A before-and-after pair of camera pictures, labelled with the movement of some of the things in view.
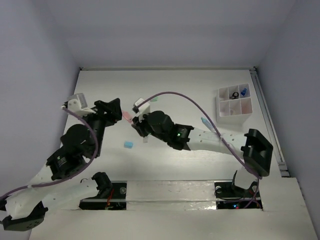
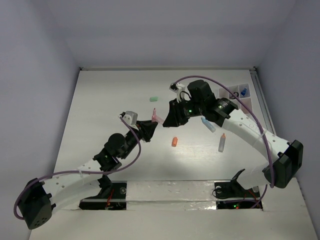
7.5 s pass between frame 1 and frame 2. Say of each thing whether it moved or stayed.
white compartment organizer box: stayed
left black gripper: moved
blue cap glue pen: stayed
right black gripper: moved
